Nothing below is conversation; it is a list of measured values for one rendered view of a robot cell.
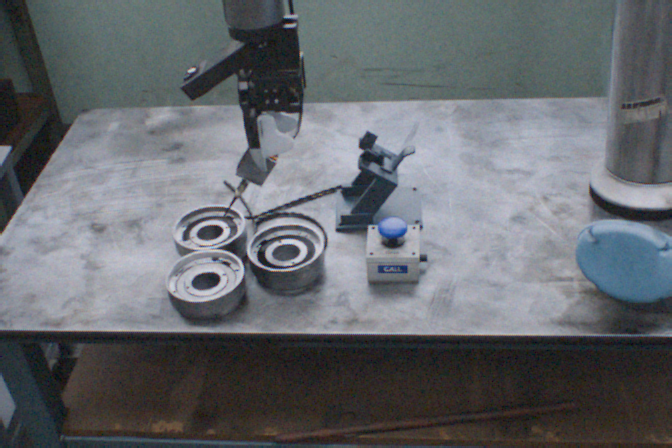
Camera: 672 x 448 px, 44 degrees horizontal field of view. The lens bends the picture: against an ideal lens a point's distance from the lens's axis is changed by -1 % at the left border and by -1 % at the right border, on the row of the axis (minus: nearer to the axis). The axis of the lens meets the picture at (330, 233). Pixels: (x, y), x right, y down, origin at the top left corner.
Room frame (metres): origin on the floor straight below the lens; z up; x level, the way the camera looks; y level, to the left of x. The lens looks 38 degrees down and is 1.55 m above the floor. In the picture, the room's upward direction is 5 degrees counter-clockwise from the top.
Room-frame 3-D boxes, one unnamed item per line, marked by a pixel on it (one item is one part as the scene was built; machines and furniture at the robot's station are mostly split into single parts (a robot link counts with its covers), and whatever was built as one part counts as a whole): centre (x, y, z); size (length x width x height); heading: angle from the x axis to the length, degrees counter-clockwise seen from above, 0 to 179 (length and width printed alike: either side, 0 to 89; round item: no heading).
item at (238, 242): (0.96, 0.17, 0.82); 0.10 x 0.10 x 0.04
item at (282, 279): (0.90, 0.06, 0.82); 0.10 x 0.10 x 0.04
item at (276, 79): (0.98, 0.06, 1.07); 0.09 x 0.08 x 0.12; 85
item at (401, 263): (0.88, -0.09, 0.82); 0.08 x 0.07 x 0.05; 82
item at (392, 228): (0.88, -0.08, 0.85); 0.04 x 0.04 x 0.05
